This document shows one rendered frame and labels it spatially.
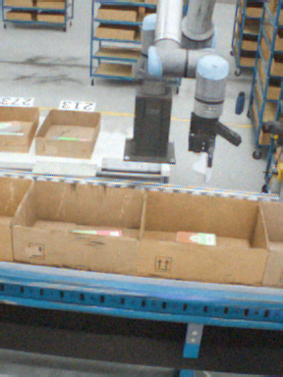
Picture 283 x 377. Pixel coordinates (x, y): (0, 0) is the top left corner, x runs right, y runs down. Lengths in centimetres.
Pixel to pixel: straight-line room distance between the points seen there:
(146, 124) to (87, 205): 84
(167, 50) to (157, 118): 98
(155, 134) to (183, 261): 113
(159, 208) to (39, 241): 46
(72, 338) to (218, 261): 58
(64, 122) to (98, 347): 154
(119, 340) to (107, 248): 39
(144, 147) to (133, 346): 116
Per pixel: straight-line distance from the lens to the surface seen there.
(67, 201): 193
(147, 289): 165
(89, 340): 189
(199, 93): 160
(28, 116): 310
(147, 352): 186
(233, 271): 169
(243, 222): 193
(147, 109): 262
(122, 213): 192
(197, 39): 248
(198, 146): 166
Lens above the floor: 198
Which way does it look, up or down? 31 degrees down
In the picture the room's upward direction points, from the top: 4 degrees clockwise
